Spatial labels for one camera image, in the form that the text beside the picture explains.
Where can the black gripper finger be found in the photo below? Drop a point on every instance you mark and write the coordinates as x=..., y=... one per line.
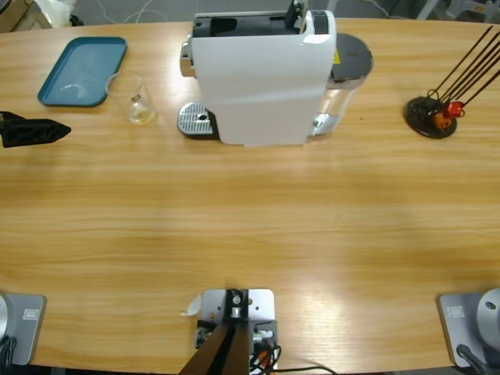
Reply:
x=31, y=133

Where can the clear drinking glass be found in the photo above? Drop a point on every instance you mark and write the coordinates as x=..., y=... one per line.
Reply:
x=136, y=113

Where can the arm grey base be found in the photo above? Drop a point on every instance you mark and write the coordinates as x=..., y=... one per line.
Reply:
x=461, y=324
x=27, y=324

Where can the white capsule coffee machine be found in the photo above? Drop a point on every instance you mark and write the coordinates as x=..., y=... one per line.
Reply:
x=254, y=90

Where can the orange coffee capsule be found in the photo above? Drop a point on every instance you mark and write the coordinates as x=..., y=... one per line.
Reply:
x=441, y=119

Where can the red coffee capsule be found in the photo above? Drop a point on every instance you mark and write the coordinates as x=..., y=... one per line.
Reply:
x=455, y=108

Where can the teal plastic tray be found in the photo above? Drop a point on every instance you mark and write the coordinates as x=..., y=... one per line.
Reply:
x=78, y=66

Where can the cardboard box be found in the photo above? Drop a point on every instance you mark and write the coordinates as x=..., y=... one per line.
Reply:
x=15, y=15

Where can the small black object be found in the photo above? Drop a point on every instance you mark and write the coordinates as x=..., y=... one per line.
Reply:
x=75, y=20

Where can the white plastic bag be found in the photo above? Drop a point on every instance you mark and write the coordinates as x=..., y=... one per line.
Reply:
x=54, y=9

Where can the white tape tab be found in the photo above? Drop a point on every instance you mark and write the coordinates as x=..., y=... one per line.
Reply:
x=193, y=306

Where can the clear water tank black lid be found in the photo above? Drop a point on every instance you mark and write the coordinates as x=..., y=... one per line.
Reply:
x=351, y=54

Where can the black capsule holder with rods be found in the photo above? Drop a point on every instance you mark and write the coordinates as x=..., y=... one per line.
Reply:
x=420, y=113

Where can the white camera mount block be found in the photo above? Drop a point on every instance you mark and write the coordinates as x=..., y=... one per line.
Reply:
x=261, y=304

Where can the dark camera post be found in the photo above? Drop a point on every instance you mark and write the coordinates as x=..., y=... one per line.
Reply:
x=222, y=351

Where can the white metal frame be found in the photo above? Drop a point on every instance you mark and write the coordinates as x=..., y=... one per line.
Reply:
x=426, y=9

